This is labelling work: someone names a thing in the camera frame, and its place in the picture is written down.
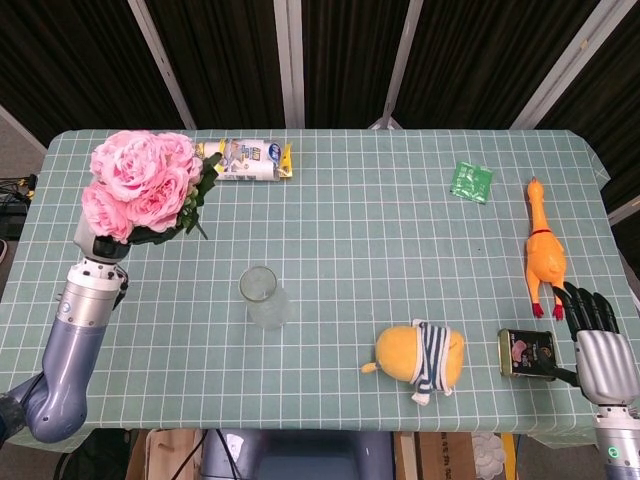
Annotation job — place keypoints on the yellow plush toy striped shirt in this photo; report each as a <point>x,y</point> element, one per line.
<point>400,352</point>

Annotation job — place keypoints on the black rectangular tin can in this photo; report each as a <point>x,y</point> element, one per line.
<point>525,352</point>

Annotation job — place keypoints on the brown cardboard box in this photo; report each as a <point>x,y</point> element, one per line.
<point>440,457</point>
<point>165,457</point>

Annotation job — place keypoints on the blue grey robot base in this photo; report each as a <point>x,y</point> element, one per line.
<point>300,457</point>

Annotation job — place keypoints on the green sachet packet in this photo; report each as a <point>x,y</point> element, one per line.
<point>471,182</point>

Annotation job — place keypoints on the white frame post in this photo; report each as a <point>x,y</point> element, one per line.
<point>560,65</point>
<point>400,60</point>
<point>162,65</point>
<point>290,60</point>

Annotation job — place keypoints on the white yellow snack package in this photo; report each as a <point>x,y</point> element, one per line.
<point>245,160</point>

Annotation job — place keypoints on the dark curtain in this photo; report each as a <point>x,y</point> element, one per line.
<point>225,55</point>

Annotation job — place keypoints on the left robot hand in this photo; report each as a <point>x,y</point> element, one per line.
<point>107,250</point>

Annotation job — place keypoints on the green checkered tablecloth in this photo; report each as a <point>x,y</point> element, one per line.
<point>350,240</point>

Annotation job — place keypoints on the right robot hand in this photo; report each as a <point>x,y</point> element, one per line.
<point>602,357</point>

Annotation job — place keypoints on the clear textured glass vase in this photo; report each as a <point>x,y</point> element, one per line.
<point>267,305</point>

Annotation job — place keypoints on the orange rubber chicken toy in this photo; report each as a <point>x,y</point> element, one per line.
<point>544,250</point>

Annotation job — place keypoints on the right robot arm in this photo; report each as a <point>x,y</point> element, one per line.
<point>620,445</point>

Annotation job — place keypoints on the pink artificial flower bouquet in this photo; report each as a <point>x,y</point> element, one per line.
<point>135,175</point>

